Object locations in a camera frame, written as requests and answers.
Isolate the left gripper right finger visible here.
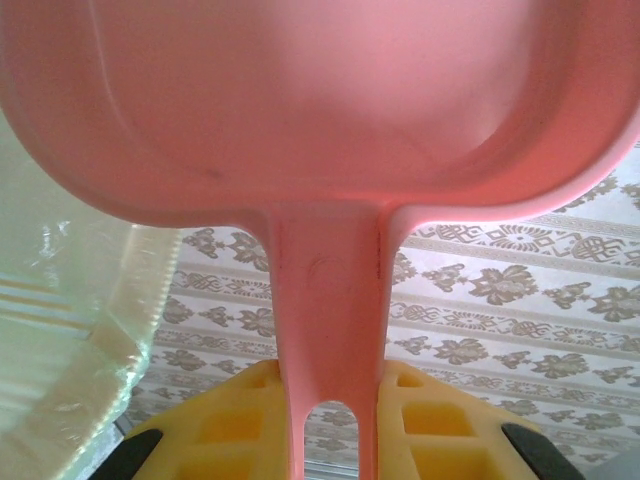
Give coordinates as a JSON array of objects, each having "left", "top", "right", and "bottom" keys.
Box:
[{"left": 372, "top": 360, "right": 569, "bottom": 480}]

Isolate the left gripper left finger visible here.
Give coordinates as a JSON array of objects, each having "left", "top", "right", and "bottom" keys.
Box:
[{"left": 99, "top": 358, "right": 297, "bottom": 480}]

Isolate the pink plastic dustpan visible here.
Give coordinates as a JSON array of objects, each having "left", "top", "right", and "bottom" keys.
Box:
[{"left": 0, "top": 0, "right": 640, "bottom": 480}]

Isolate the beige trash bin with liner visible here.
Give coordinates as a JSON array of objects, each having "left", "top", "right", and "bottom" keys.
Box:
[{"left": 0, "top": 112, "right": 185, "bottom": 480}]

